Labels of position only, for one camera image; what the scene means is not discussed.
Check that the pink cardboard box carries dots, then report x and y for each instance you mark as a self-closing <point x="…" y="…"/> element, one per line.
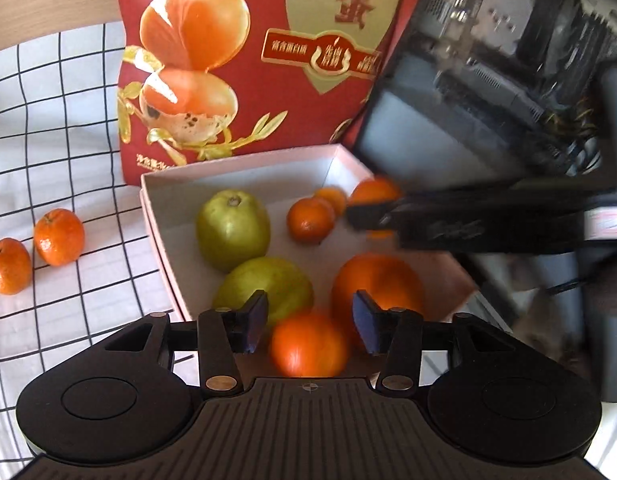
<point x="288" y="175"/>

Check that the small mandarin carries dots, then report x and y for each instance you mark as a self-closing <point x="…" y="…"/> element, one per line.
<point x="336" y="197"/>

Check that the large orange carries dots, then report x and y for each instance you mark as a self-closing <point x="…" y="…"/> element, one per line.
<point x="383" y="280"/>

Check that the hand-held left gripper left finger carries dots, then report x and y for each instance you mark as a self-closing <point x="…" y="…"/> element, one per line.
<point x="256" y="320"/>

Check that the white black checked cloth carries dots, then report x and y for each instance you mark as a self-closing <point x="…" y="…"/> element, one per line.
<point x="63" y="135"/>

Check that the red printed snack bag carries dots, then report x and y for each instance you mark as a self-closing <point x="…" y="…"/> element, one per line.
<point x="248" y="110"/>

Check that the grey cylindrical object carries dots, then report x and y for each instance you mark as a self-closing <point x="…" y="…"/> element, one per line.
<point x="608" y="310"/>

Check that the green pear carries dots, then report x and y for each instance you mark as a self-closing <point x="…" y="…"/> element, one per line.
<point x="286" y="280"/>
<point x="233" y="230"/>

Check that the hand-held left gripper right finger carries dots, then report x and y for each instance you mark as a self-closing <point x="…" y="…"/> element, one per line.
<point x="368" y="320"/>

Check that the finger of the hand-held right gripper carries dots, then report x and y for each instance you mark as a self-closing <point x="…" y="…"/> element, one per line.
<point x="373" y="215"/>

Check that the black computer case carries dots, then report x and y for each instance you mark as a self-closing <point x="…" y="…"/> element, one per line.
<point x="488" y="35"/>

